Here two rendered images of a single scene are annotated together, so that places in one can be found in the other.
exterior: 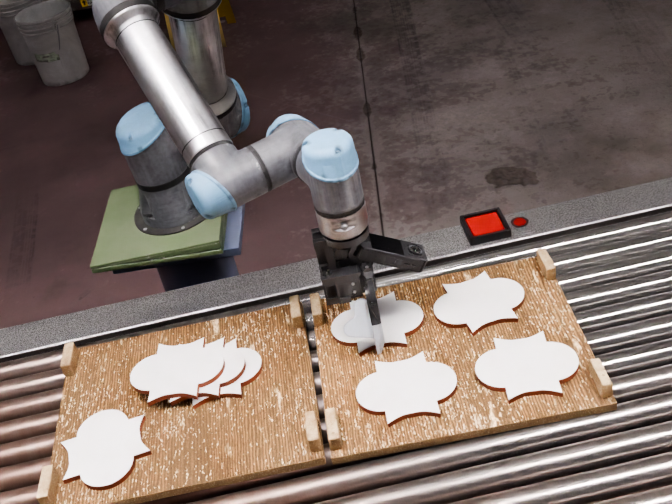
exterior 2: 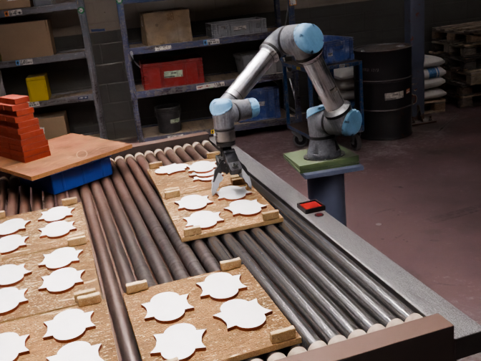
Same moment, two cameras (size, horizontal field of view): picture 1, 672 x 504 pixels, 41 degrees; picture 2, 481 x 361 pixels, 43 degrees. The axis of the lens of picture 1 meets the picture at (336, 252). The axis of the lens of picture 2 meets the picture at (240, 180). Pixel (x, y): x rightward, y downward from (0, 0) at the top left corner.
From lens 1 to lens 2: 2.22 m
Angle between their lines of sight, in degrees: 67
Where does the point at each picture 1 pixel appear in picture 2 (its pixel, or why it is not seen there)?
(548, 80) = not seen: outside the picture
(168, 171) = (313, 132)
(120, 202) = not seen: hidden behind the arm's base
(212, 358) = (207, 169)
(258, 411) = (186, 185)
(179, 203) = (312, 148)
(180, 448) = (170, 178)
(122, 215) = not seen: hidden behind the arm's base
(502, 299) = (245, 210)
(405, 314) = (235, 195)
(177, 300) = (255, 166)
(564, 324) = (231, 225)
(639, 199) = (346, 239)
